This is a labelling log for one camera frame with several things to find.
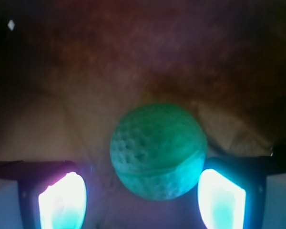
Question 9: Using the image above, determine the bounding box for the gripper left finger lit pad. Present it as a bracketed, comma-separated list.
[0, 161, 87, 229]

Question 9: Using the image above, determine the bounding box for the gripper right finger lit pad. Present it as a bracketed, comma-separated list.
[197, 143, 286, 229]

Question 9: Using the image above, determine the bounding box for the green dimpled ball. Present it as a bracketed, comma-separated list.
[110, 104, 207, 201]

